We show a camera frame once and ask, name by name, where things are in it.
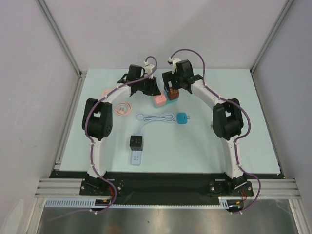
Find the teal triangular power strip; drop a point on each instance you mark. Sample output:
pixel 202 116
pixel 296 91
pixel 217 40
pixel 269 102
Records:
pixel 168 101

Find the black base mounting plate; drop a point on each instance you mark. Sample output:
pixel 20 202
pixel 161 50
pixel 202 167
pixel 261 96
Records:
pixel 167 189

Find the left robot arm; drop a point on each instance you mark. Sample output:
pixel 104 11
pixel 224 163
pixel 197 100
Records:
pixel 97 120

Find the blue flat plug adapter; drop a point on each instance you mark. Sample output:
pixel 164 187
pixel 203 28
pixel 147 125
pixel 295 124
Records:
pixel 182 118

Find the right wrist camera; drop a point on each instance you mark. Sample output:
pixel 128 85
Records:
pixel 173 62

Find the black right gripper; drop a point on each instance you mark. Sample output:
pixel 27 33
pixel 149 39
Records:
pixel 171 79

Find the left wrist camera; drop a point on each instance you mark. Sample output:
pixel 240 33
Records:
pixel 149 69

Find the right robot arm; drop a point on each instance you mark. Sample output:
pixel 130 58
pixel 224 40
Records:
pixel 227 120

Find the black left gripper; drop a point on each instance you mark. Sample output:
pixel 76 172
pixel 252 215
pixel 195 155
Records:
pixel 153 89

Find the black cube socket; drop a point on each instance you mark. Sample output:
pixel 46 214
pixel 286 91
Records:
pixel 136 142

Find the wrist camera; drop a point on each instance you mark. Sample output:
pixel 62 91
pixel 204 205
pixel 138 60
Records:
pixel 173 62
pixel 149 69

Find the light blue power strip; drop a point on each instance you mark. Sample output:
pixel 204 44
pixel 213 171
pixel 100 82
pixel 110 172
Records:
pixel 136 156

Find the pink cube socket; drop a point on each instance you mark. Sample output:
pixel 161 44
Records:
pixel 160 100

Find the dark red cube socket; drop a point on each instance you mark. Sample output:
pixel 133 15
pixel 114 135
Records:
pixel 173 94

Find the pink round power strip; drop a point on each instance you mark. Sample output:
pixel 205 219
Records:
pixel 105 92

